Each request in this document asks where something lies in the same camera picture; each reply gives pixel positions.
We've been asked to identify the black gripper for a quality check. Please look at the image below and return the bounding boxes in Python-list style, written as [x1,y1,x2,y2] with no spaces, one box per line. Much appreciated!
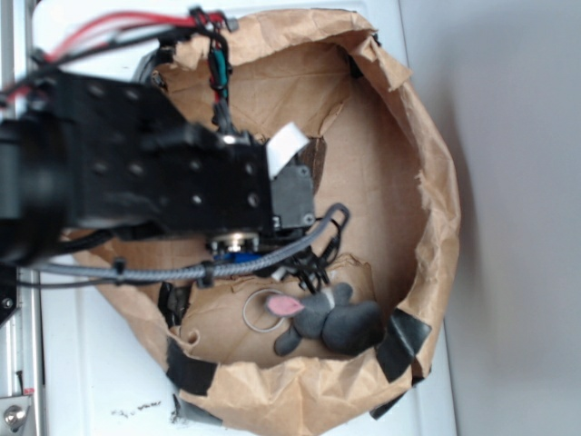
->
[207,163,316,256]

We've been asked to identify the blue rectangular sponge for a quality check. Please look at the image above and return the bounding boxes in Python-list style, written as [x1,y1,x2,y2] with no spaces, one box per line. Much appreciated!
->
[213,253,263,263]

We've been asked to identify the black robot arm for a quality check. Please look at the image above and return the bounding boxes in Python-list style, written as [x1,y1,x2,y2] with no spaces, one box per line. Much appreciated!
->
[1,72,315,265]

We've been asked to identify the dark weathered wood piece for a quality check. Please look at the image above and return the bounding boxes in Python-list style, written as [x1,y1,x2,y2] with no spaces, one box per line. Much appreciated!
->
[299,137,327,193]

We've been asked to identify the brown paper-lined box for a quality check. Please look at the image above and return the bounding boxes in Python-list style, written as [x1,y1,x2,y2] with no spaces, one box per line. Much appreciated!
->
[55,8,462,436]

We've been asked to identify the grey plush mouse toy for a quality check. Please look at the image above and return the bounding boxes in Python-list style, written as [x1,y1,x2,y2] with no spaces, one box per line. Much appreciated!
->
[265,282,384,356]

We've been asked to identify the black tape front right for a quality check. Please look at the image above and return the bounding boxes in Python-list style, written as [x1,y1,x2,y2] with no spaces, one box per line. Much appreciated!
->
[376,309,432,382]

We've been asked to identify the black tape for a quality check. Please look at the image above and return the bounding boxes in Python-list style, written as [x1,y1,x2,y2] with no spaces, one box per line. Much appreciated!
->
[132,45,175,90]
[166,339,218,396]
[376,309,432,382]

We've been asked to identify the black tape back left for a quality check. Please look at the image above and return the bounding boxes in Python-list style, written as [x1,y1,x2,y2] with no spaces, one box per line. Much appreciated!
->
[132,45,175,90]

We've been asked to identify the black tape front left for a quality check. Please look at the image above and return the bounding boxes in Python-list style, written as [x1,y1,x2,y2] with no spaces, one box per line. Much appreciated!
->
[166,339,218,396]

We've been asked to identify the white ribbon cable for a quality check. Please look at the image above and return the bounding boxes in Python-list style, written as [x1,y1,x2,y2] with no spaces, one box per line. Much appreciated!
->
[266,122,309,179]

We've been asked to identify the grey braided cable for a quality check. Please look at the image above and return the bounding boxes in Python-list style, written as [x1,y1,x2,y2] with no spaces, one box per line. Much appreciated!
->
[31,203,351,286]

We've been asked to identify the red and black wire bundle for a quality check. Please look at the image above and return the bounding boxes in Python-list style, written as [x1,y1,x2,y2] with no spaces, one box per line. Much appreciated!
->
[0,5,239,137]

